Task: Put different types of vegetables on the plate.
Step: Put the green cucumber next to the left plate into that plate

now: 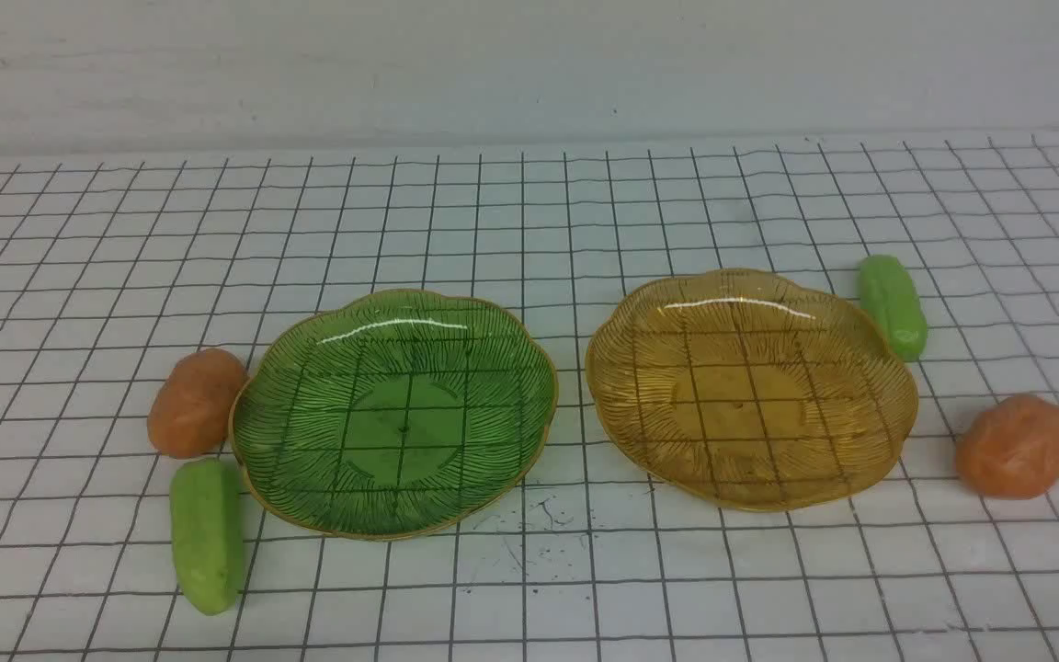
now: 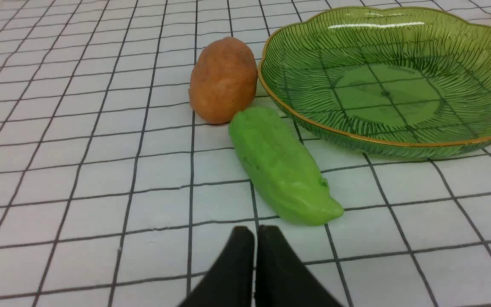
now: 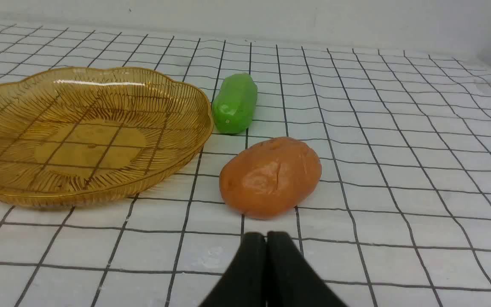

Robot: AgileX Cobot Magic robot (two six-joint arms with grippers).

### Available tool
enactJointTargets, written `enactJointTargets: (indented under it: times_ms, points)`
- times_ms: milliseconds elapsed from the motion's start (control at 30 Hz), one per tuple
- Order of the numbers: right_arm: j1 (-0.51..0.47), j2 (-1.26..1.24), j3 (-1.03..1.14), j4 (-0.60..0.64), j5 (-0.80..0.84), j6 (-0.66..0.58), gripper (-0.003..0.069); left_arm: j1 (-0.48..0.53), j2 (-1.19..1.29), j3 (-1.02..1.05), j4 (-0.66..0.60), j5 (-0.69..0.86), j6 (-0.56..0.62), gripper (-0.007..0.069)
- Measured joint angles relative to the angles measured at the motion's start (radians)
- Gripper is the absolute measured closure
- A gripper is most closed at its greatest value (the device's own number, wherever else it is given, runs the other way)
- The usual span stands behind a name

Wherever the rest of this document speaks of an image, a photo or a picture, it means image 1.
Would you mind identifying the amber glass plate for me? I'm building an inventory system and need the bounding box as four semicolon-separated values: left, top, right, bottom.
585;268;920;511

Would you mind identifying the orange potato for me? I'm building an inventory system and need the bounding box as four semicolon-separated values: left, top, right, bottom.
954;394;1059;500
146;348;247;458

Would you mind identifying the green glass plate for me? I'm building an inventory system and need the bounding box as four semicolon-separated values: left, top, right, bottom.
230;289;559;540

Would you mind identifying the green cucumber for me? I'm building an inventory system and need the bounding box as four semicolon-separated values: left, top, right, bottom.
858;255;928;363
169;457;246;616

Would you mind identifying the white grid table mat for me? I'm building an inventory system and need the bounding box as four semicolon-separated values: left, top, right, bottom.
0;133;1059;661

